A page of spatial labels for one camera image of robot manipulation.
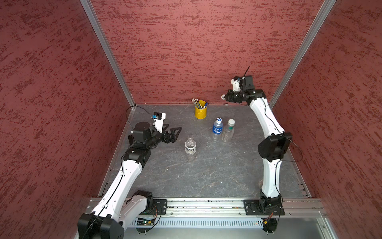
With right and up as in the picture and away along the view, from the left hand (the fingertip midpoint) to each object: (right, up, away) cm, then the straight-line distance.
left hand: (174, 129), depth 75 cm
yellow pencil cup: (+16, +9, +34) cm, 38 cm away
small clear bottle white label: (+9, -9, +3) cm, 13 cm away
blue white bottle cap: (+25, +5, +10) cm, 28 cm away
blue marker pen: (+19, +17, +31) cm, 41 cm away
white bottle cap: (+32, +4, +10) cm, 34 cm away
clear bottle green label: (+32, -4, +17) cm, 36 cm away
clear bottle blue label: (+25, -1, +14) cm, 29 cm away
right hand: (+29, +18, +15) cm, 38 cm away
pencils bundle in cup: (+12, +17, +25) cm, 32 cm away
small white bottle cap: (+28, +19, +14) cm, 37 cm away
